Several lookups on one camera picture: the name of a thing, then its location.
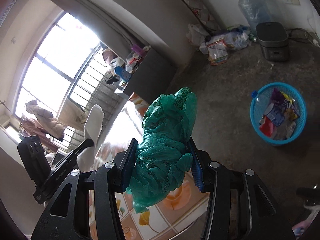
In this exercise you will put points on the green plastic bag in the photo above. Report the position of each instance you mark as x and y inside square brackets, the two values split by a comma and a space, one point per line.
[162, 158]

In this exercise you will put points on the white cloth glove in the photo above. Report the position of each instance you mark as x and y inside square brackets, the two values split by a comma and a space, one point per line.
[92, 129]

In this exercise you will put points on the red foil wrapper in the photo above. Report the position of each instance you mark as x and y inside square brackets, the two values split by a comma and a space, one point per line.
[267, 127]

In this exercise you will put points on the metal balcony railing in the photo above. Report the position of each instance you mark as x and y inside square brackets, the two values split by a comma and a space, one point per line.
[89, 87]

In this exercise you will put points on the purple cup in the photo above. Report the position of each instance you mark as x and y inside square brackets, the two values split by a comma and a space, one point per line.
[139, 50]

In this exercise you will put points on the large blue water jug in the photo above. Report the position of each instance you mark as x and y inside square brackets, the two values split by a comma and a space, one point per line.
[255, 12]

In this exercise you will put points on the clear Pepsi plastic bottle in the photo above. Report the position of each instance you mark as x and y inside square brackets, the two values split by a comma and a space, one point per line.
[262, 106]

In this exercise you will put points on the blue detergent bottle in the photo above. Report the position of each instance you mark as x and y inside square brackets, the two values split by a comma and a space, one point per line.
[122, 73]

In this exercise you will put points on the folded patterned board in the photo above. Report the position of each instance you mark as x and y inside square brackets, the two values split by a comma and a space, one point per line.
[203, 15]

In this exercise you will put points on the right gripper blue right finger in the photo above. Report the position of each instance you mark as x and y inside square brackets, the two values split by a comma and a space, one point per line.
[258, 214]

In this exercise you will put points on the clear plastic wrapper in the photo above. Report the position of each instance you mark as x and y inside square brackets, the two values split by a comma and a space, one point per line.
[285, 130]

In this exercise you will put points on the grey curtain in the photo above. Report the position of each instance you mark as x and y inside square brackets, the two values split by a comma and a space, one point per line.
[114, 34]

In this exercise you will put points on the blue plastic basket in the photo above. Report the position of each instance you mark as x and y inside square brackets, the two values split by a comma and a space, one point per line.
[300, 104]

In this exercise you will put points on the pile of floor trash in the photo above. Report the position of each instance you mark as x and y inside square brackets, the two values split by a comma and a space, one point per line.
[219, 47]

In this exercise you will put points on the pink hanging jacket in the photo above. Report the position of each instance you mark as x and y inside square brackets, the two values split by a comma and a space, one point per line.
[54, 127]

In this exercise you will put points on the patterned table cover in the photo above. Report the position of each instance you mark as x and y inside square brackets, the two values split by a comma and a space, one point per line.
[177, 211]

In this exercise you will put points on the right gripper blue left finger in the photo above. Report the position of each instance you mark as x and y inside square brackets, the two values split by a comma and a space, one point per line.
[66, 215]

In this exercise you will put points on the grey cabinet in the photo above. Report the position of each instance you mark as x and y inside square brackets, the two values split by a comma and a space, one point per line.
[152, 77]

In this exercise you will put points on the black rice cooker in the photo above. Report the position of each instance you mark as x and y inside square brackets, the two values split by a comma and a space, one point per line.
[274, 41]

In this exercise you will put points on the purple yellow snack bag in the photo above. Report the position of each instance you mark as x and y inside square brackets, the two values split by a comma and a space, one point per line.
[285, 103]

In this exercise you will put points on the beige hanging garment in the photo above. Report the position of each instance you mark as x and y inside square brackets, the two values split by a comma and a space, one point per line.
[73, 115]

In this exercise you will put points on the white plastic bag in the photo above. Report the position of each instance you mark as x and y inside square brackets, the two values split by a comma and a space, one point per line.
[196, 35]

